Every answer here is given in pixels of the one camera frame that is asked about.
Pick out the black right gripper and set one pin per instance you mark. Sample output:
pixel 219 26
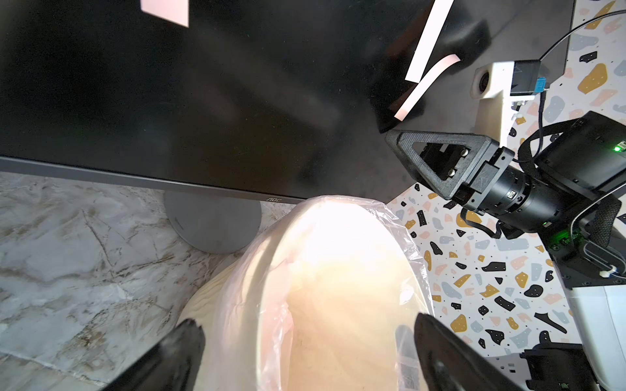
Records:
pixel 476 173

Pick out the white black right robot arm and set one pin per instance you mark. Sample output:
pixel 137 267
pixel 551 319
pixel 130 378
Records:
pixel 586 159

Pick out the cream bin with plastic liner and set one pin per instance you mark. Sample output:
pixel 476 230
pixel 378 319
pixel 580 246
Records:
pixel 325 299

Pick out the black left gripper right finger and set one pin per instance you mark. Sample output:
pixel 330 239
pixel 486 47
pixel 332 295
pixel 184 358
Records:
pixel 447 363

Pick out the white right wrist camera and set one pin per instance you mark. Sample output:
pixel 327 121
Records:
pixel 502 88

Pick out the grey round monitor stand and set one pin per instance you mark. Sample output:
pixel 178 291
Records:
pixel 213 224

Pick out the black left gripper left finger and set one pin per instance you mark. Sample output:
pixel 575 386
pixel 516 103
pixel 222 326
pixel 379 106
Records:
pixel 172 364

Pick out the pink sticky note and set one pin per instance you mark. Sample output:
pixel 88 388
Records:
pixel 175 11
pixel 426 44
pixel 424 84

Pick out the black computer monitor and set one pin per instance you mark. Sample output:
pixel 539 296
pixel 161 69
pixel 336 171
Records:
pixel 285 100

